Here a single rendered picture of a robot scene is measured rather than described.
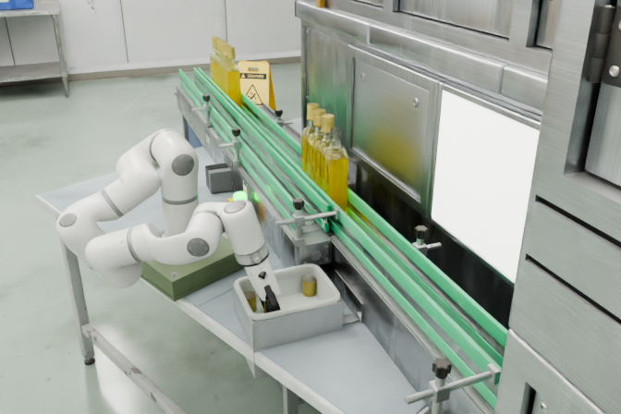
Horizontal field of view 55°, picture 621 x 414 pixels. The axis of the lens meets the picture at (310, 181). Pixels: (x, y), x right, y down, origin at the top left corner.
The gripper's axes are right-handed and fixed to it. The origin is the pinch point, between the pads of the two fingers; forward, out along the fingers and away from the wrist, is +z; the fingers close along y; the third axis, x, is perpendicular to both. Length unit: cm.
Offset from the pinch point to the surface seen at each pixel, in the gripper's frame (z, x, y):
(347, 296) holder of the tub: 7.9, -18.9, 0.2
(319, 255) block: 0.1, -17.5, 10.0
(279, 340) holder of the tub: 3.7, 1.8, -7.9
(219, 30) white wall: 71, -133, 606
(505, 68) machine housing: -46, -53, -25
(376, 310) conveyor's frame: 2.7, -20.3, -14.7
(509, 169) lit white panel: -29, -47, -31
